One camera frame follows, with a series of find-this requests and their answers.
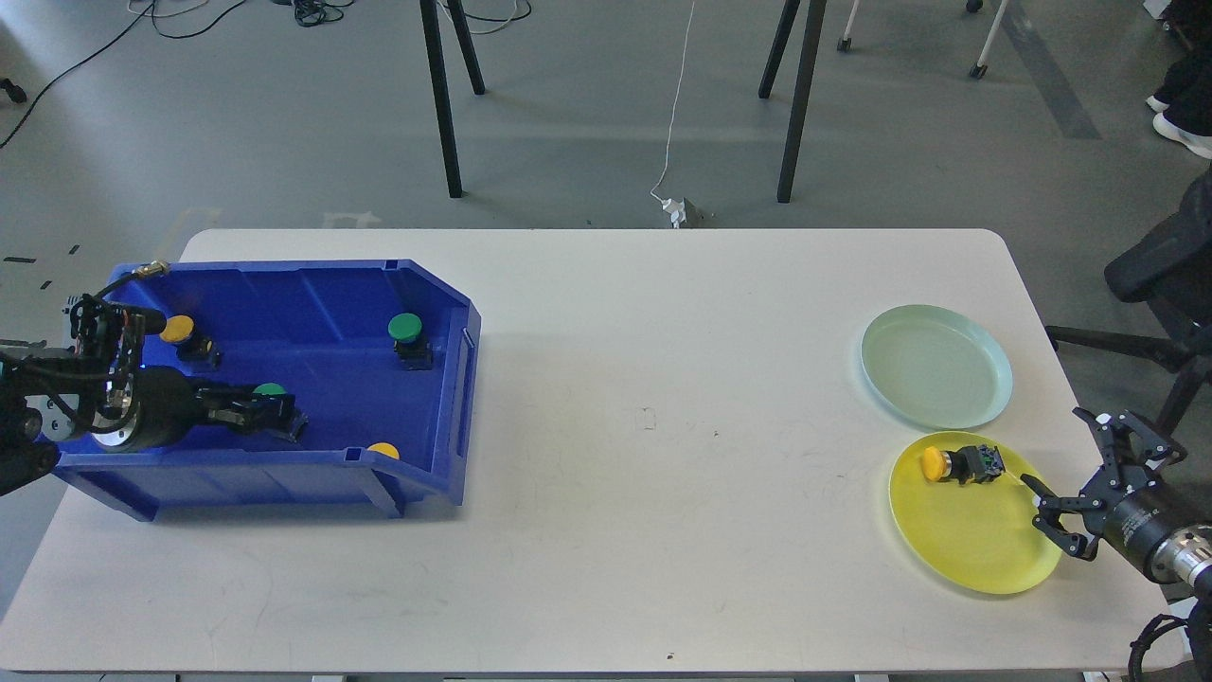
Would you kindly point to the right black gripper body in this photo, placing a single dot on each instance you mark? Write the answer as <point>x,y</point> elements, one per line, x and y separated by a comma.
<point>1149,524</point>

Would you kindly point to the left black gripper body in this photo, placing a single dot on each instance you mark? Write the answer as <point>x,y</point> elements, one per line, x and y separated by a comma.
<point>166,407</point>

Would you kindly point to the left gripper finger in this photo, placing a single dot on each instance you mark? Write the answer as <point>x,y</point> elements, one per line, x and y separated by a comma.
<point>243,396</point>
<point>236,421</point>

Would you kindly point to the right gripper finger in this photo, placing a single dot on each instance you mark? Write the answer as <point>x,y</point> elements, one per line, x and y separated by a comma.
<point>1050,508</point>
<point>1125,439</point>

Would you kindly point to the yellow push button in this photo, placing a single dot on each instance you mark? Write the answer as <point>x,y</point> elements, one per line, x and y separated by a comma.
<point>979,464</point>
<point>386,449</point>
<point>193,347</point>

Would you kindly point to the green push button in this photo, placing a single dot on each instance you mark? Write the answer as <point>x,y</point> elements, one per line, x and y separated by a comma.
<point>410,343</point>
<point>275,411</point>

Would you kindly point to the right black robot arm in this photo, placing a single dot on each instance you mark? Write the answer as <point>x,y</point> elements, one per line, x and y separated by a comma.
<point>1194,623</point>

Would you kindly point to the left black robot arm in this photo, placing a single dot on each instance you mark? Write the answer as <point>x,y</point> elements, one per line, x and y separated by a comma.
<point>102,388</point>

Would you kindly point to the yellow plate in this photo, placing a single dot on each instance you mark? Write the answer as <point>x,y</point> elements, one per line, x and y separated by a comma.
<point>979,536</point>

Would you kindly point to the yellow push button front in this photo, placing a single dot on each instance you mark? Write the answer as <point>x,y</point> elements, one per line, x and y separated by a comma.
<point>386,449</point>

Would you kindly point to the light green plate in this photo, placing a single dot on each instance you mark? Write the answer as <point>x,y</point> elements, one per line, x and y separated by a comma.
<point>935,368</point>

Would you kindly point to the blue plastic bin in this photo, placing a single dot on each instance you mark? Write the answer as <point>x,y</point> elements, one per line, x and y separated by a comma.
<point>320,329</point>

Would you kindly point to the black office chair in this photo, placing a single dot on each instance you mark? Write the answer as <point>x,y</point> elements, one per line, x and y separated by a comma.
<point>1170,270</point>

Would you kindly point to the black stand legs right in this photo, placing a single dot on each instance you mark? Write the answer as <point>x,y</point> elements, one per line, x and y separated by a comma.
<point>802,82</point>

